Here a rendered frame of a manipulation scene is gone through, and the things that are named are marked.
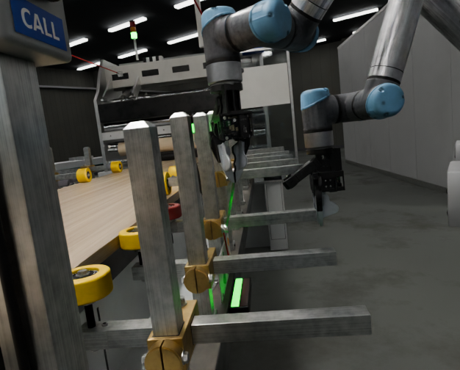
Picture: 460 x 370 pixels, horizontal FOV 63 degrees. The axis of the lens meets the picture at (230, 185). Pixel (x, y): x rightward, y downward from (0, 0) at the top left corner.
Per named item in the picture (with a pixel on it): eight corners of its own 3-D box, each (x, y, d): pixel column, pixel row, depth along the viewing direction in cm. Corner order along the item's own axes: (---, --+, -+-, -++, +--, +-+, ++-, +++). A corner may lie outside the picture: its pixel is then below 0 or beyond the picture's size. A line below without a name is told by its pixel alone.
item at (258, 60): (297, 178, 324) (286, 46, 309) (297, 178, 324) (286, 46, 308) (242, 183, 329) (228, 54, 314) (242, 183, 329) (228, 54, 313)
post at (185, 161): (217, 336, 81) (189, 111, 74) (215, 345, 78) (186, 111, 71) (201, 337, 81) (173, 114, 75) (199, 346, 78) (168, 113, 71)
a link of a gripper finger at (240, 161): (241, 184, 80) (236, 141, 79) (233, 182, 86) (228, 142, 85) (254, 182, 81) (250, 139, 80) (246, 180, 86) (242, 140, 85)
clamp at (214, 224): (227, 226, 110) (225, 209, 110) (222, 239, 97) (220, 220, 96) (208, 227, 111) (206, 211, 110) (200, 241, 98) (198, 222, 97)
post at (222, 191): (234, 250, 130) (218, 110, 123) (233, 254, 126) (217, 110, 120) (223, 251, 130) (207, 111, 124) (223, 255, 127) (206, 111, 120)
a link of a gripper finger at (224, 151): (227, 186, 79) (222, 142, 78) (220, 183, 85) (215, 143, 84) (241, 184, 80) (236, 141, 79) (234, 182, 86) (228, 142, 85)
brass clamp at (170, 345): (204, 327, 62) (200, 298, 61) (188, 382, 48) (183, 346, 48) (167, 329, 62) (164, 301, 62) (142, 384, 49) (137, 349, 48)
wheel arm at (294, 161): (297, 165, 152) (296, 156, 152) (297, 166, 149) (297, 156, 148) (177, 177, 158) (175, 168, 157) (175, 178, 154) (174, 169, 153)
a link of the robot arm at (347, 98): (387, 118, 94) (346, 123, 93) (364, 120, 105) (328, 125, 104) (385, 86, 93) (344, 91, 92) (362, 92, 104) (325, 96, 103)
